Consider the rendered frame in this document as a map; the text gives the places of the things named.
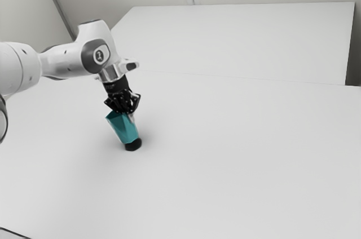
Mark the teal faceted mug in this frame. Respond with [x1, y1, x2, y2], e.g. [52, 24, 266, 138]
[105, 110, 143, 152]

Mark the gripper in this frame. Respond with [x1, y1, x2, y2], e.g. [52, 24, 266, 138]
[102, 76, 142, 124]

